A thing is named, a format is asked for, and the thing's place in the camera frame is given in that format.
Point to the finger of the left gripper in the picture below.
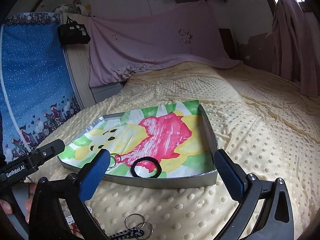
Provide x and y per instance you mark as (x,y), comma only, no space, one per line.
(48,151)

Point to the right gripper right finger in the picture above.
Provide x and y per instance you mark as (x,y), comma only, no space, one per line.
(275,220)

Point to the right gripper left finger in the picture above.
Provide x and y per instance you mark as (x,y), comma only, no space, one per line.
(75,189)

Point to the black keychain with rings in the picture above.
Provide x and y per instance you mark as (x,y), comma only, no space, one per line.
(140,231)

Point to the left hand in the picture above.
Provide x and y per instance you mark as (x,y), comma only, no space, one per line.
(23,194)

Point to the blue patterned fabric wardrobe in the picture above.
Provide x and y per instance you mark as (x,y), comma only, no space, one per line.
(37,95)

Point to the grey metal tray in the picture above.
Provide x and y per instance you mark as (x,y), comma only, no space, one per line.
(140,152)

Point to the wooden headboard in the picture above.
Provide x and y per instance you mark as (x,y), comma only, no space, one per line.
(78,64)

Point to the yellow dotted blanket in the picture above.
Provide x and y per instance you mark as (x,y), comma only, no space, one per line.
(262,122)

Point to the black hanging bag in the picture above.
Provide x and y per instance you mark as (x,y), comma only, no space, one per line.
(72,33)

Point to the pink sheet on headboard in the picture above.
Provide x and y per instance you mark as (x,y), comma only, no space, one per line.
(120,48)

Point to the pink curtain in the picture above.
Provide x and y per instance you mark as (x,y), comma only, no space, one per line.
(294,51)

